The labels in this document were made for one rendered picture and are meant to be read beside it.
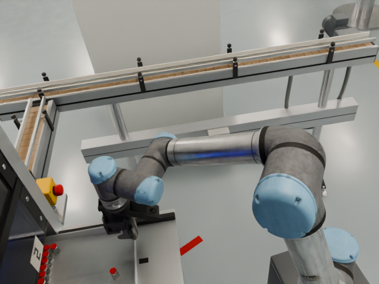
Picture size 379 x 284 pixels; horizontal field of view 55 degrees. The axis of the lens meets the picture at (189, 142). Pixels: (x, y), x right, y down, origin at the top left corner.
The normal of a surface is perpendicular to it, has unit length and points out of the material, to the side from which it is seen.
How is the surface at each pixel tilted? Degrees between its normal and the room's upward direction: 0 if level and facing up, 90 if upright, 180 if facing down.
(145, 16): 90
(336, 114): 90
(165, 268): 0
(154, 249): 0
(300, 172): 14
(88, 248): 0
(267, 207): 83
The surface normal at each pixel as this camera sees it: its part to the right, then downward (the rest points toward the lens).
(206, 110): 0.13, 0.69
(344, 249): -0.04, -0.79
